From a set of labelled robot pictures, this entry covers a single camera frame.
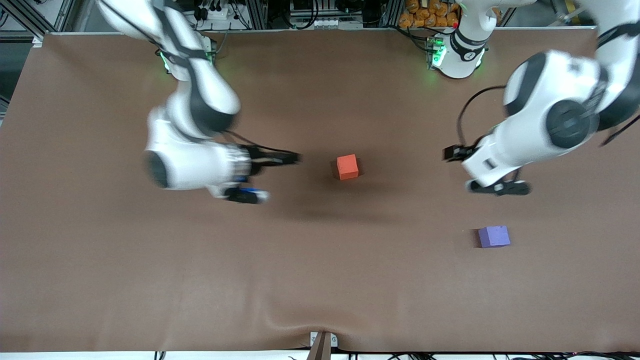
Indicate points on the aluminium frame post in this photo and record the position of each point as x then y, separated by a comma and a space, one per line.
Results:
257, 14

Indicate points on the orange foam block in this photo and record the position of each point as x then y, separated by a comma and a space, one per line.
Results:
347, 167

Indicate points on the white power strip with plugs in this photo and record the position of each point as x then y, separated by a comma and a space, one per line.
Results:
217, 12

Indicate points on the white socket strip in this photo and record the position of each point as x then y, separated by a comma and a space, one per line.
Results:
330, 23

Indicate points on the orange fruit net bag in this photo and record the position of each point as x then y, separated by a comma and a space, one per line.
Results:
430, 15

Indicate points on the metal clamp bracket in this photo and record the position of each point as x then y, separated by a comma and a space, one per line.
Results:
334, 341

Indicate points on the brown table mat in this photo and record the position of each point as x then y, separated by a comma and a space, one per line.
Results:
320, 260

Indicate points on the aluminium frame corner bracket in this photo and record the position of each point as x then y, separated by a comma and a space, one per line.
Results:
38, 41

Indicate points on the green-lit base control box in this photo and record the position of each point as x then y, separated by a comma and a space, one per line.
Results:
434, 50
212, 47

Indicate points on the purple foam block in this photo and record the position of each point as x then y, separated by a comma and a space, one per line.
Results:
494, 236

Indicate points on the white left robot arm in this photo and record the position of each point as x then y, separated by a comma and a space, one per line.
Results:
555, 105

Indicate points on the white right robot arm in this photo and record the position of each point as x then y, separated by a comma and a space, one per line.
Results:
200, 100

